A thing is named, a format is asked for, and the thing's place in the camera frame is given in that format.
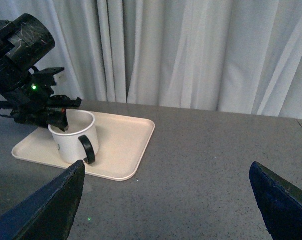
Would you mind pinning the white pleated curtain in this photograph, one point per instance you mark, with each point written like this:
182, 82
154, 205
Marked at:
236, 56

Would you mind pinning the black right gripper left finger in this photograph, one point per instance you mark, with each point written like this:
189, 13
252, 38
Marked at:
49, 213

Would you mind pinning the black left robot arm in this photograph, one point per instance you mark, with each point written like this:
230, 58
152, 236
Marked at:
23, 43

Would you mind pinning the white smiley mug black handle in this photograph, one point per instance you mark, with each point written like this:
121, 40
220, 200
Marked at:
79, 141

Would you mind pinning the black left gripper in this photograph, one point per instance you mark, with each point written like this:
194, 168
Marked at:
35, 102

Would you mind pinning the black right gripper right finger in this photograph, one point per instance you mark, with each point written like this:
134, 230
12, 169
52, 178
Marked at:
279, 202

